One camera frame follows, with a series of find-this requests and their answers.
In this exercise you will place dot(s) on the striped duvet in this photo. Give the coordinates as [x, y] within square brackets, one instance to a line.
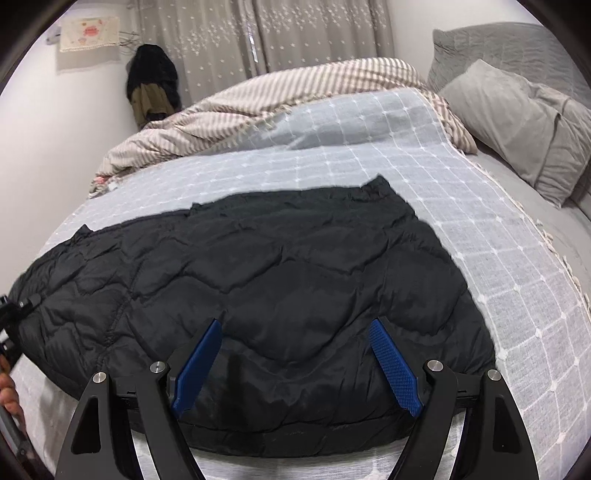
[295, 92]

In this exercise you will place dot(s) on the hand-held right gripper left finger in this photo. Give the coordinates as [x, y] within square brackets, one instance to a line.
[196, 374]

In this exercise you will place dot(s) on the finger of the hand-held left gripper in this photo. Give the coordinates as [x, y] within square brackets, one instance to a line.
[14, 318]

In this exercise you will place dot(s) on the blue-grey checked blanket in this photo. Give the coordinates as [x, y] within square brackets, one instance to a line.
[498, 258]

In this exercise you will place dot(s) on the grey smooth pillow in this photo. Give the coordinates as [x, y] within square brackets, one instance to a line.
[512, 120]

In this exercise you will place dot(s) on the grey dotted curtain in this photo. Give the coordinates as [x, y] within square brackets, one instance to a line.
[300, 37]

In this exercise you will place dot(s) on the grey bed sheet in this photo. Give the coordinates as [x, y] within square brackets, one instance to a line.
[540, 221]

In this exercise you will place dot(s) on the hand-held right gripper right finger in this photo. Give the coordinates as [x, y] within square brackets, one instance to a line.
[395, 365]

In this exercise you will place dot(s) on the grey quilted pillow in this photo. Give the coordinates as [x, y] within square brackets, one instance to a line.
[503, 48]

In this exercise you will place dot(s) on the person's left hand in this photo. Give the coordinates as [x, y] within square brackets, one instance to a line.
[8, 392]

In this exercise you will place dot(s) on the black quilted jacket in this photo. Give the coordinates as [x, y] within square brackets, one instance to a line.
[258, 286]

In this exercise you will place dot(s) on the white wall cloth pink print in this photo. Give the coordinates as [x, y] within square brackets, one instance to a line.
[90, 32]

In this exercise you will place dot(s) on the dark hanging clothes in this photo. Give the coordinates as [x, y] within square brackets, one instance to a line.
[152, 87]

